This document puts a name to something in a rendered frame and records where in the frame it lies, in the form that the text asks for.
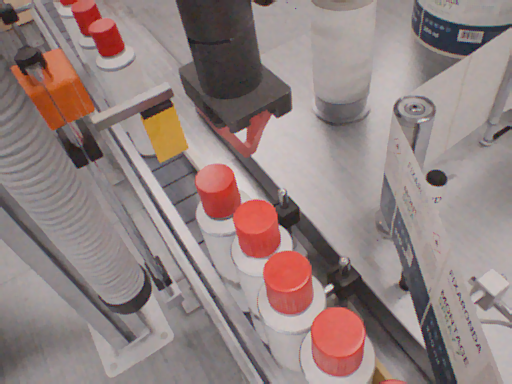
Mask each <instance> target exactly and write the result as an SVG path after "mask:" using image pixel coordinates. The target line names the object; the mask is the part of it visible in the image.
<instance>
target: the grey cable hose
mask: <svg viewBox="0 0 512 384"><path fill-rule="evenodd" d="M0 183H1V184H2V185H3V186H4V188H5V189H7V190H8V192H9V193H10V194H11V195H12V196H13V197H14V199H15V200H16V201H17V202H19V205H20V206H21V207H22V208H24V211H25V212H26V213H28V214H29V216H30V217H31V218H32V219H34V222H35V223H36V224H38V225H39V228H40V229H42V230H43V231H44V234H46V235H47V236H48V237H49V239H50V240H52V242H53V243H54V244H55V245H56V246H57V248H58V249H59V250H60V251H61V252H62V253H63V254H64V255H65V257H66V258H67V259H68V260H69V261H70V262H71V264H72V265H73V266H74V267H76V269H77V270H78V272H79V273H81V275H82V277H83V278H85V279H86V281H87V282H88V283H89V284H90V285H91V286H92V288H93V289H95V290H96V292H97V294H98V299H99V300H101V301H102V303H103V304H104V305H106V306H107V307H108V310H109V311H111V312H116V313H118V314H120V315H129V314H132V313H134V312H136V311H139V310H140V309H141V308H142V307H143V306H145V304H146V303H147V302H148V300H149V299H150V295H151V291H152V285H151V280H150V275H149V273H147V271H146V270H145V268H143V267H142V266H141V265H140V264H139V263H138V262H136V260H135V258H134V256H133V255H132V253H131V252H130V251H129V248H128V247H127V246H126V244H125V243H124V241H123V240H122V238H121V237H120V235H119V234H118V232H117V230H116V229H115V228H114V226H113V225H112V223H111V221H110V220H109V218H107V215H106V213H105V212H104V211H103V209H102V207H101V206H100V204H99V203H98V202H97V199H96V198H95V196H94V195H93V194H92V193H91V191H90V189H89V188H88V186H87V185H86V182H85V181H84V180H83V178H82V177H81V175H80V174H79V172H78V171H77V169H76V167H75V165H74V164H73V163H72V162H71V159H70V158H69V157H68V156H67V154H66V152H65V150H64V149H63V148H62V146H61V145H60V143H59V142H58V140H57V138H56V137H55V135H54V134H53V132H52V131H51V130H50V127H48V125H47V123H46V122H45V120H44V119H43V117H42V116H41V115H40V112H39V111H38V110H37V109H36V106H35V104H34V103H33V102H32V101H31V98H30V96H29V95H28V94H27V93H26V91H25V89H24V88H23V86H22V85H21V83H19V80H18V79H17V78H16V75H14V74H13V72H12V70H11V67H10V66H9V65H8V64H6V59H4V57H3V56H2V54H1V53H0Z"/></svg>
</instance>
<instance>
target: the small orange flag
mask: <svg viewBox="0 0 512 384"><path fill-rule="evenodd" d="M140 120H141V121H142V124H143V125H144V127H145V131H146V133H147V135H148V137H149V139H150V143H151V145H152V147H153V148H154V151H155V152H156V157H157V158H158V160H159V163H162V162H164V161H166V160H167V159H169V158H172V157H174V156H176V155H177V154H178V153H180V152H183V151H185V150H187V149H188V148H189V147H188V142H187V140H186V138H185V136H184V133H183V128H182V125H181V123H180V120H179V118H178V114H177V111H176V109H175V106H174V103H173V102H172V100H171V99H170V98H169V99H167V100H165V101H163V102H161V103H160V104H156V105H155V106H153V107H151V108H149V109H145V110H144V111H142V112H140Z"/></svg>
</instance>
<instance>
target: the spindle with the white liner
mask: <svg viewBox="0 0 512 384"><path fill-rule="evenodd" d="M309 2H310V26H311V37H312V60H313V85H312V92H313V95H314V97H313V100H312V108H313V110H314V112H315V114H316V115H317V116H319V117H320V119H324V120H326V121H329V122H332V123H348V122H352V121H354V120H357V119H360V118H362V117H363V116H364V114H366V113H367V112H368V111H369V107H370V98H369V93H370V90H371V83H370V77H371V67H372V56H373V49H374V27H375V19H376V4H377V0H309Z"/></svg>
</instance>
